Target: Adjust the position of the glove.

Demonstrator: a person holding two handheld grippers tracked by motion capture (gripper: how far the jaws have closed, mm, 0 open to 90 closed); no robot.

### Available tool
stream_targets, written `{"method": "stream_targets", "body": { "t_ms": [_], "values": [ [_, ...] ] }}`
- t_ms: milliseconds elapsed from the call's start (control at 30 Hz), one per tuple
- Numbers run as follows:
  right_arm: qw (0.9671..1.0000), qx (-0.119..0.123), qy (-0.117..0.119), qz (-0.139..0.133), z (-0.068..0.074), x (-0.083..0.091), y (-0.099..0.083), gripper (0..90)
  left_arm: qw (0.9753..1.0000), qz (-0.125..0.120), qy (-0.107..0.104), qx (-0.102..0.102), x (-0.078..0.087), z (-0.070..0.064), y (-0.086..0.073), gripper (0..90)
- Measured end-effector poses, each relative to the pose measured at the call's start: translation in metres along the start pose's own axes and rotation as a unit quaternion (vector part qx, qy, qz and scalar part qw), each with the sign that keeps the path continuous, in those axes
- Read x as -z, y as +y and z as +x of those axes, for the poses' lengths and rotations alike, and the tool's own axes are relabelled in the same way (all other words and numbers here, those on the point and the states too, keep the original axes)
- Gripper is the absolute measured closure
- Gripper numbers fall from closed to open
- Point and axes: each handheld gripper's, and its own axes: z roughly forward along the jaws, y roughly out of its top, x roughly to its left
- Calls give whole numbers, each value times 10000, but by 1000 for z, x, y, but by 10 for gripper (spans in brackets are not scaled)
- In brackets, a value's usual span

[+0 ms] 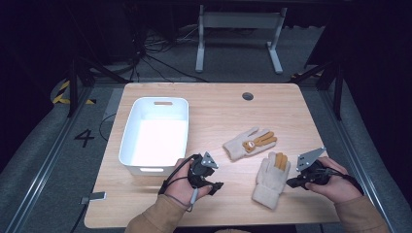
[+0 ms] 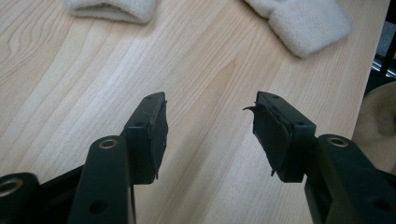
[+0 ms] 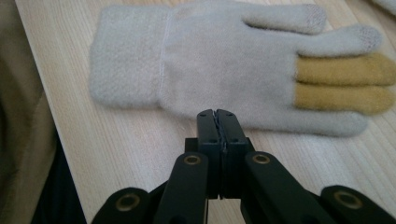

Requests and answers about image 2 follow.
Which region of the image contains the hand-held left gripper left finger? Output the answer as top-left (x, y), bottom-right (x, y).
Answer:
top-left (67, 91), bottom-right (169, 224)

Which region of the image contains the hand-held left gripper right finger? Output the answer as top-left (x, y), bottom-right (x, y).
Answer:
top-left (243, 91), bottom-right (396, 224)

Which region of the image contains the cream fleece garment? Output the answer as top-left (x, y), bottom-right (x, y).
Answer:
top-left (63, 0), bottom-right (354, 59)

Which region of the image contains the black metal stand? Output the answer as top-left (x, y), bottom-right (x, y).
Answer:
top-left (363, 0), bottom-right (396, 96)

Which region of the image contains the beige round stool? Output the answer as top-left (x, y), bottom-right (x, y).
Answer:
top-left (351, 81), bottom-right (396, 175)

